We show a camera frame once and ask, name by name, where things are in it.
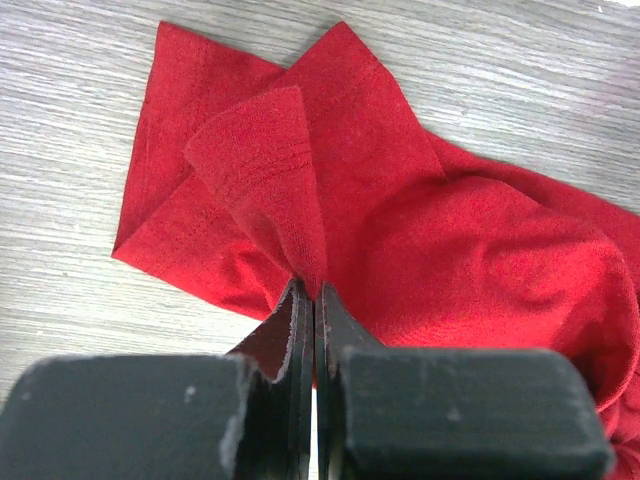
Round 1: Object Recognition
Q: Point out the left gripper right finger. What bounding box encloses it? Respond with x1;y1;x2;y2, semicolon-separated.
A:
315;285;615;479

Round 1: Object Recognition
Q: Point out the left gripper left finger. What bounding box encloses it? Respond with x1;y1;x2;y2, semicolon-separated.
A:
1;280;313;479

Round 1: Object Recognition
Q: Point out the red t-shirt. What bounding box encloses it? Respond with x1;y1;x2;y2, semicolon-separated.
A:
113;22;639;479

